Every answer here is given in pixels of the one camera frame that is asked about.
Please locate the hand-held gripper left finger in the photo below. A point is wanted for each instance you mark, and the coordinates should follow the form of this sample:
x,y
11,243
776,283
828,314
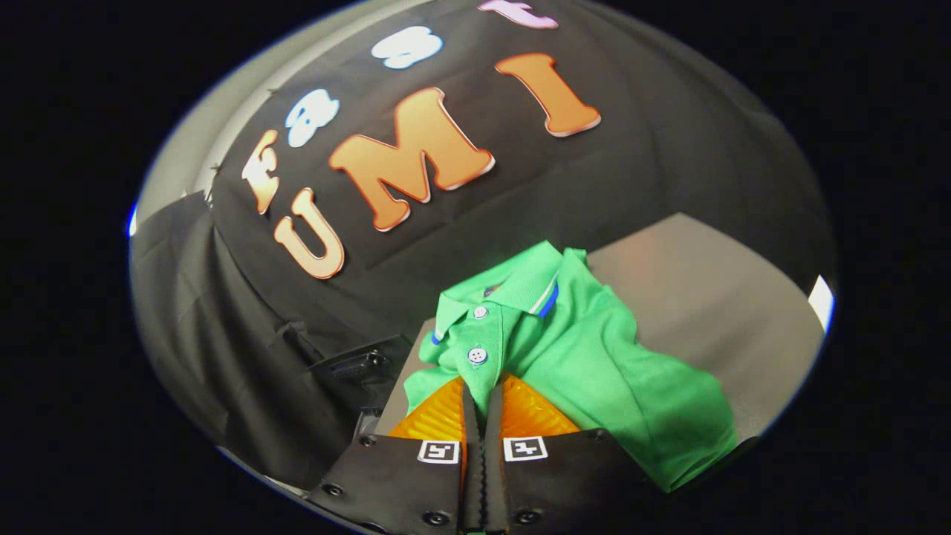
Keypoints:
x,y
401,483

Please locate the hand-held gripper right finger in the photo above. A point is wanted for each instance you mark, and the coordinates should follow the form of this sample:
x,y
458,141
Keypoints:
x,y
565,483

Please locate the green polo shirt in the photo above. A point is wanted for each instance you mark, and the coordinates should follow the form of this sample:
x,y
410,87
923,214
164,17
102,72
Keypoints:
x,y
594,357

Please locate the grey cabinet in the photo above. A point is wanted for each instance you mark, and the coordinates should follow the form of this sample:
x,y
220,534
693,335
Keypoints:
x,y
706,297

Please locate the black backdrop cloth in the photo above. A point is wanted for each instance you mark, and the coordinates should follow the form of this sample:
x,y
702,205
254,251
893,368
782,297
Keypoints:
x,y
631,171

